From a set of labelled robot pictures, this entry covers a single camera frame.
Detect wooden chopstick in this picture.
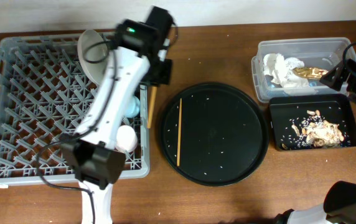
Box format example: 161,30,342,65
147,86,157,129
177,98,182,167

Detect gold foil wrapper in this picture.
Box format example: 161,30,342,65
293,67,329,80

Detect blue plastic cup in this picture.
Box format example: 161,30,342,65
124,96,141,118

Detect white paper napkin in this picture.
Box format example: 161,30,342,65
263,54,309,88

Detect peanut shells and rice scraps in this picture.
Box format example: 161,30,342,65
279,110,348,151

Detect grey round plate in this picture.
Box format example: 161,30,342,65
77,30,109,85

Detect pink plastic cup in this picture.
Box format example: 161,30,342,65
116,125,138,153

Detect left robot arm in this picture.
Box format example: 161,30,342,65
60,6,175,223

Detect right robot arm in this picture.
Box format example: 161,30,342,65
273,50,356,224

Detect grey plastic dishwasher rack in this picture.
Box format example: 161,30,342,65
0,30,151,187

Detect clear plastic bin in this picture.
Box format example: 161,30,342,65
251,37,350,103

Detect black rectangular tray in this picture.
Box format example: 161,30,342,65
269,94,356,151

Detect round black serving tray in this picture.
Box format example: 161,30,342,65
158,83,269,187

